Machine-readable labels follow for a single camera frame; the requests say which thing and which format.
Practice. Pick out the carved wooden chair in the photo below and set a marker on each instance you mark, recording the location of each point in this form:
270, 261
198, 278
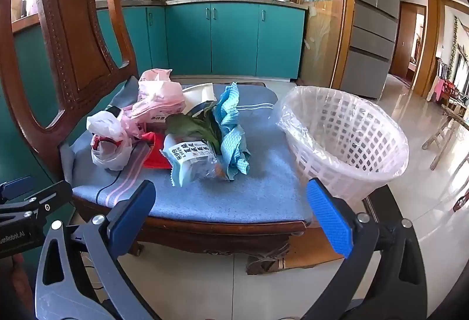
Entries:
73, 12

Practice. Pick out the grey refrigerator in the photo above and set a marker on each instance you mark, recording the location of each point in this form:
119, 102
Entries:
370, 49

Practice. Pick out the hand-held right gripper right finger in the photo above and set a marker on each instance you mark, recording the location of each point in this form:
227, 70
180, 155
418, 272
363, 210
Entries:
329, 221

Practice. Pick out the red packet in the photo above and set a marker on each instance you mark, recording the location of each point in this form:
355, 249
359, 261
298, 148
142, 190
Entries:
155, 155

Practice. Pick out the teal kitchen base cabinet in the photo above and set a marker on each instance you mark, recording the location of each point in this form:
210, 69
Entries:
234, 38

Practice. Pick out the blue striped seat cloth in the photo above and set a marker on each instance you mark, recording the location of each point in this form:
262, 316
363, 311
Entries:
238, 188

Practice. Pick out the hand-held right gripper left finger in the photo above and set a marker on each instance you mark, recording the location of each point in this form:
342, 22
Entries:
132, 217

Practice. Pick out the brown wooden room door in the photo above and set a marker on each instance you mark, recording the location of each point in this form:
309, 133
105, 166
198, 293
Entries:
401, 41

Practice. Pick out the white plastic bag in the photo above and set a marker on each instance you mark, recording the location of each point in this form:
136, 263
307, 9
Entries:
106, 126

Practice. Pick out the pink plastic bag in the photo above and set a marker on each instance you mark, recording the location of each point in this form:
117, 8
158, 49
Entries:
161, 96

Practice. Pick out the clear plastic bin liner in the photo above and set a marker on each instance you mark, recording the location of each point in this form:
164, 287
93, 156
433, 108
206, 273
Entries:
278, 115

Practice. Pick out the pink garment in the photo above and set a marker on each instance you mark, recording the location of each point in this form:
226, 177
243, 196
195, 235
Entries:
439, 89

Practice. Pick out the green garland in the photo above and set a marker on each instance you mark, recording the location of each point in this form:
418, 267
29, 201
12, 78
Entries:
453, 38

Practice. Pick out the blue waffle cloth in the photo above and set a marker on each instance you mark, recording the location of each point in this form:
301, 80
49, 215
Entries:
231, 137

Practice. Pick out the wooden framed glass door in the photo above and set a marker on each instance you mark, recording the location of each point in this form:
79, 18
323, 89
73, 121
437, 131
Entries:
322, 30

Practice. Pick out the white plastic lattice basket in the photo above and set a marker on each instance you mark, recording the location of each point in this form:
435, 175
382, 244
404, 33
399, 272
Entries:
329, 129

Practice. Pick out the wooden stool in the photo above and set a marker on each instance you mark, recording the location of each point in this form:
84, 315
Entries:
443, 133

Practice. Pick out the green vegetable leaf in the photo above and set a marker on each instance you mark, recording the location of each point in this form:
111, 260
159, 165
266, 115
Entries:
187, 124

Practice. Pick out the clear snack packet white label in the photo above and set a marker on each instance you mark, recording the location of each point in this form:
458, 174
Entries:
190, 162

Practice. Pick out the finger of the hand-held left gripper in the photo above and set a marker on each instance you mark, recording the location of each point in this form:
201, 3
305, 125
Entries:
51, 199
16, 188

